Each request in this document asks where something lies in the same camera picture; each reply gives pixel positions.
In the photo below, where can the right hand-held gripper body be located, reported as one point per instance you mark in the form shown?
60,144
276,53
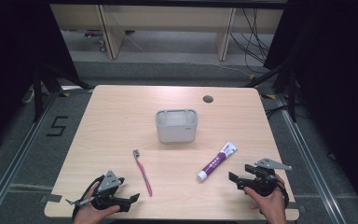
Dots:
262,183

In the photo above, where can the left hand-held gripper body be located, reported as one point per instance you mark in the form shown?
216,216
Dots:
108,182

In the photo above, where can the purple and white toothpaste tube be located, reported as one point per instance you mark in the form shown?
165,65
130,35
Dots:
217,161

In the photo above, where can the pink toothbrush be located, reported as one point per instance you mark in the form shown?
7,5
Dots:
144,175

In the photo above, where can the white plastic holder box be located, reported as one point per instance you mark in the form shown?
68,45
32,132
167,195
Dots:
176,130

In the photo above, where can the person's right hand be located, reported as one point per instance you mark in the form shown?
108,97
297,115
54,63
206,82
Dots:
273,207

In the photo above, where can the person's left hand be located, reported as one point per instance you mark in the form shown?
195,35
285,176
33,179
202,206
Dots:
85,214

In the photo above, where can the yellow tape piece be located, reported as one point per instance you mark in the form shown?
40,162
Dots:
66,94
270,96

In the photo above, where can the black metal stand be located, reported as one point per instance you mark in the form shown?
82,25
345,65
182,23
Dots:
38,93
291,93

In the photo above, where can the dark curtain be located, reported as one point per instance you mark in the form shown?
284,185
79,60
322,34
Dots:
15,62
338,77

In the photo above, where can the aluminium floor rail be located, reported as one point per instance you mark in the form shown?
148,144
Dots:
15,161
310,161

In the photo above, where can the light wooden desk frame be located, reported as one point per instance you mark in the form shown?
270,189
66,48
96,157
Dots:
167,17

